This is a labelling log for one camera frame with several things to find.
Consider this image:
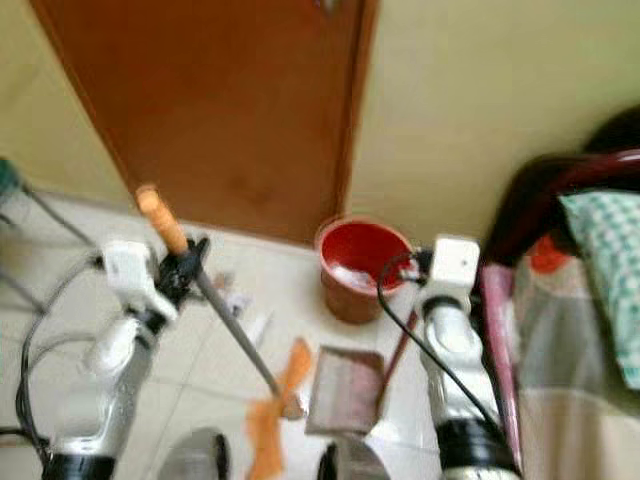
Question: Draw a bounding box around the brown dustpan with red handle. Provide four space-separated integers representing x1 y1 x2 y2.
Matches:
304 300 423 438

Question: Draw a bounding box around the white trash in bucket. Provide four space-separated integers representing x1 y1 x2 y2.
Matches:
326 262 381 292

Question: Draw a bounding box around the red plastic bucket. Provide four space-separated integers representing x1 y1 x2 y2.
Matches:
314 216 417 325

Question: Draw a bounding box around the white paper scrap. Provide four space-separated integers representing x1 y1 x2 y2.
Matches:
222 288 275 345

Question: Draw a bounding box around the pink bed side cloth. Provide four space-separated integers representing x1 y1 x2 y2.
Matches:
479 262 525 463

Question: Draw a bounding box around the orange cloth item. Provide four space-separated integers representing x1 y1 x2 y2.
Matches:
526 234 573 276

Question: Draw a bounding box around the dark wooden bed headboard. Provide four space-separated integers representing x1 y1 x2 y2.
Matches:
480 108 640 267

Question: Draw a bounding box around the brown wooden door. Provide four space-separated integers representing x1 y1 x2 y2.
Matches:
28 0 381 247

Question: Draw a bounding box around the grey left robot foot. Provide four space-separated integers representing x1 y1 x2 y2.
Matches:
158 427 233 480

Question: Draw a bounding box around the grey robot foot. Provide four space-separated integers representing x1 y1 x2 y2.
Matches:
315 438 395 480
158 427 233 480

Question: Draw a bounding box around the grey right robot foot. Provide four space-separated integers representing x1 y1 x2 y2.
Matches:
315 438 395 480

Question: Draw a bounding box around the green checked pillow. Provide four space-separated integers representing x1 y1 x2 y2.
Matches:
558 188 640 393

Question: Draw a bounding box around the plaid bed cover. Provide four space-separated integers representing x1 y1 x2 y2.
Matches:
500 262 640 480

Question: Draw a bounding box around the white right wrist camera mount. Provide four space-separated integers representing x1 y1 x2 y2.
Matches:
429 234 482 303

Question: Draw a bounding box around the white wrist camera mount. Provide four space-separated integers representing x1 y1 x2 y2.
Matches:
101 240 162 304
429 234 482 303

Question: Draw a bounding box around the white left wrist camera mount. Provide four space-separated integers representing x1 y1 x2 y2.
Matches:
101 240 162 304

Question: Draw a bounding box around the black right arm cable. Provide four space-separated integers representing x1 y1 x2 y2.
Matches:
377 258 511 441

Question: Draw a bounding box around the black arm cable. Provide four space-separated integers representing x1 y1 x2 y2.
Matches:
15 252 109 473
377 258 511 441

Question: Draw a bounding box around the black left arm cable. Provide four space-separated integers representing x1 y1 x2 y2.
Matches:
15 252 109 473

